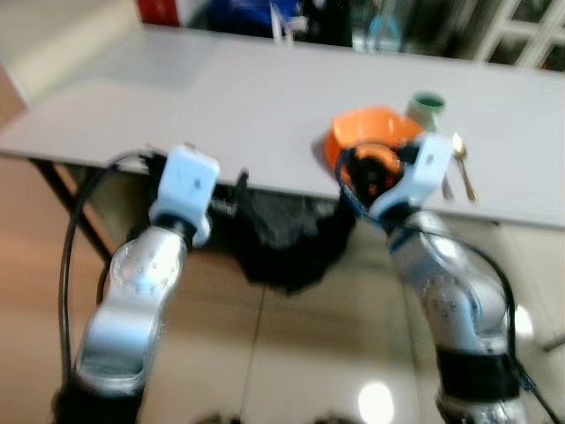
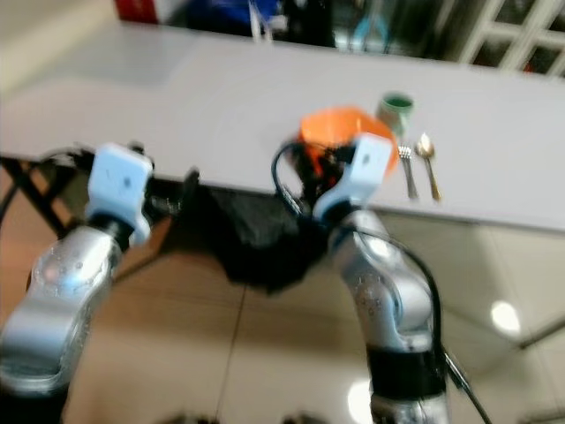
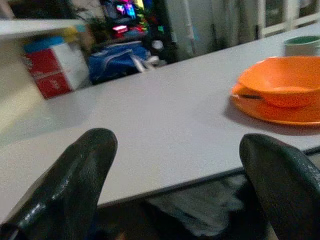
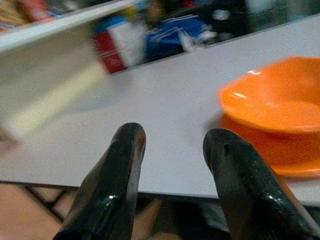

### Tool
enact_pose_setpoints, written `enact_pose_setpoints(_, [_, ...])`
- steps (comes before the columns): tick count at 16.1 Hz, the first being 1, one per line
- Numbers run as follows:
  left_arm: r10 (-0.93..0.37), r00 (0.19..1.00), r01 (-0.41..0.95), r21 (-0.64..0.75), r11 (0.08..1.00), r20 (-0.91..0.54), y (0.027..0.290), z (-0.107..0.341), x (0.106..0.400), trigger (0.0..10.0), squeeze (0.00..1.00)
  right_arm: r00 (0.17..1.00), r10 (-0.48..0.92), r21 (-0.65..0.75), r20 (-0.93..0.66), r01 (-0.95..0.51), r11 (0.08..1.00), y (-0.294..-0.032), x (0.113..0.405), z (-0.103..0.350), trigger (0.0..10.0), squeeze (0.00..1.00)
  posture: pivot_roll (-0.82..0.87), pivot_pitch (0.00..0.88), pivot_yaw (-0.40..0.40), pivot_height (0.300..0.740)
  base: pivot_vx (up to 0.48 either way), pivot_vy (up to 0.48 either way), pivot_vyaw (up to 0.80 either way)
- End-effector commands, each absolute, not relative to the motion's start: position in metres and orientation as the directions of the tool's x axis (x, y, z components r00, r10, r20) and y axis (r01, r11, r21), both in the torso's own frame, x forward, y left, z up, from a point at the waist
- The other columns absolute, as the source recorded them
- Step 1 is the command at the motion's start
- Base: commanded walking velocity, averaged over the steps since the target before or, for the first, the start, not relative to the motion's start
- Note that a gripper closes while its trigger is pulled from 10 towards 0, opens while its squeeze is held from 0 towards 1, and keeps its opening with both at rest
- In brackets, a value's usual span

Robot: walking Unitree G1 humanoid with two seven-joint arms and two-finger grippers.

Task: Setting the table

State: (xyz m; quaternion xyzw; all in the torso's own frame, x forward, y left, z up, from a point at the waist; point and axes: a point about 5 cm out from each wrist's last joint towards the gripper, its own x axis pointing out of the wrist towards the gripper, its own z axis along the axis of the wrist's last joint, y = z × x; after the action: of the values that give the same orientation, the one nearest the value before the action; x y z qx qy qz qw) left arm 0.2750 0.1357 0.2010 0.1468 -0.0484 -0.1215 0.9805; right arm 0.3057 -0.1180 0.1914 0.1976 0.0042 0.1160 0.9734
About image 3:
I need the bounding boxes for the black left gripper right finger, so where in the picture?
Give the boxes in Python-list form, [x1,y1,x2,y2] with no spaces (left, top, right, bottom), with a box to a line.
[239,133,320,240]

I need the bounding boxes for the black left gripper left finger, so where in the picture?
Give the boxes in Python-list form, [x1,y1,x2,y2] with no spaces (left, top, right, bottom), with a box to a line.
[0,127,119,240]

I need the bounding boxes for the orange plastic plate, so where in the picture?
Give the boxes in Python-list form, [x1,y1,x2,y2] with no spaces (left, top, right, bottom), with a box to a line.
[231,86,320,127]

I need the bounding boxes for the orange plastic bowl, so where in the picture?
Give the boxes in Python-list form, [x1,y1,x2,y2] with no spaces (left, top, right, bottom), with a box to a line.
[231,56,320,109]

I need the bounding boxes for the red and white cardboard box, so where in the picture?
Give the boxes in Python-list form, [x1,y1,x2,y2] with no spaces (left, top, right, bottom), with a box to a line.
[22,37,90,100]

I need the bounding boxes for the white cup with green inside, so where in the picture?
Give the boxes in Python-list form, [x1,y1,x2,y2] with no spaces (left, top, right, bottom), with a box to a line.
[284,35,320,58]

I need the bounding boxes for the blue fabric bag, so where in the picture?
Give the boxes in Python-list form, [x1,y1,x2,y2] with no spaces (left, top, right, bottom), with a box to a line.
[87,41,161,85]

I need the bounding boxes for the white cabinet with glass doors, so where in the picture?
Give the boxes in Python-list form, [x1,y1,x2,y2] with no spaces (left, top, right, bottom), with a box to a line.
[257,0,320,38]

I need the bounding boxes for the white shelf board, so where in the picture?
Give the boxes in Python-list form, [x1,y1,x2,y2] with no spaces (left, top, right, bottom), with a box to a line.
[0,18,87,38]

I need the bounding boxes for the dark shelf with colourful items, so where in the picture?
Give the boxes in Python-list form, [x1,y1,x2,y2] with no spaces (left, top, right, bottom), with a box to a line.
[86,0,178,65]

